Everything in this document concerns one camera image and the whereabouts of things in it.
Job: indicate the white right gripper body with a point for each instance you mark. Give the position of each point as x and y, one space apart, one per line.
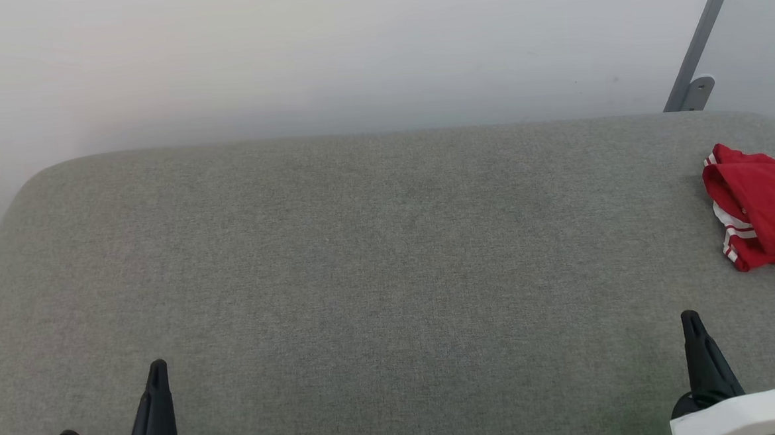
743 417

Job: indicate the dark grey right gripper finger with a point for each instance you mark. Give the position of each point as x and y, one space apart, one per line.
707 366

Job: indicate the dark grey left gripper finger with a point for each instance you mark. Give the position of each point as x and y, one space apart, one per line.
156 422

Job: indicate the red and white jersey garment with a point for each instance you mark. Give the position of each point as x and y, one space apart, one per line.
764 198

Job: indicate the round metal post bracket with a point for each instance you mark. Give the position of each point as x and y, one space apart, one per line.
700 92

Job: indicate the grey metal post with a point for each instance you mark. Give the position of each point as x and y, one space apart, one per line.
703 35

